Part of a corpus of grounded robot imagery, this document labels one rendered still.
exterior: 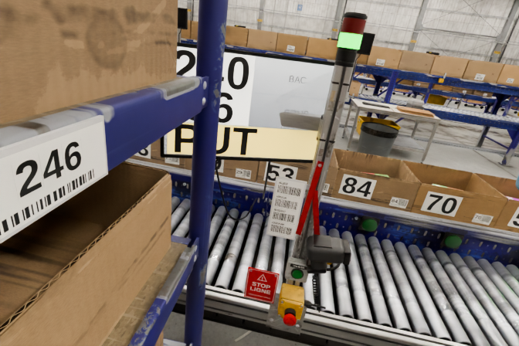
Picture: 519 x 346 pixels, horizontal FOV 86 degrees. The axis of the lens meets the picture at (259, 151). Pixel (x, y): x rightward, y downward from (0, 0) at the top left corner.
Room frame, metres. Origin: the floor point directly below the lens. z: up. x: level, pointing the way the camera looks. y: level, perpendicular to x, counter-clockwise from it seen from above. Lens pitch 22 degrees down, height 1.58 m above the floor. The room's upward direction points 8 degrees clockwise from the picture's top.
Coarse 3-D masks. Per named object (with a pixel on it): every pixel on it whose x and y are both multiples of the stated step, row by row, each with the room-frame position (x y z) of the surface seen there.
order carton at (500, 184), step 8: (480, 176) 1.46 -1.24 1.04; (488, 176) 1.45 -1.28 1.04; (496, 176) 1.45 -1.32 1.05; (496, 184) 1.45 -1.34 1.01; (504, 184) 1.44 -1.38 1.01; (512, 184) 1.44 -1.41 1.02; (504, 192) 1.44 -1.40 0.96; (512, 192) 1.44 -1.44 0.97; (512, 200) 1.17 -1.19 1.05; (504, 208) 1.17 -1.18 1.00; (512, 208) 1.17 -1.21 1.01; (504, 216) 1.17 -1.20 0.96; (512, 216) 1.17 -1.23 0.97; (496, 224) 1.17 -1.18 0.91; (504, 224) 1.17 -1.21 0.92
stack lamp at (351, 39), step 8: (344, 24) 0.68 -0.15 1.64; (352, 24) 0.67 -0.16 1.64; (360, 24) 0.67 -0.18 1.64; (344, 32) 0.68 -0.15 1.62; (352, 32) 0.67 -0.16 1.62; (360, 32) 0.67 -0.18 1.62; (344, 40) 0.67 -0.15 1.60; (352, 40) 0.67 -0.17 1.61; (360, 40) 0.68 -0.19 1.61; (352, 48) 0.67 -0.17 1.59
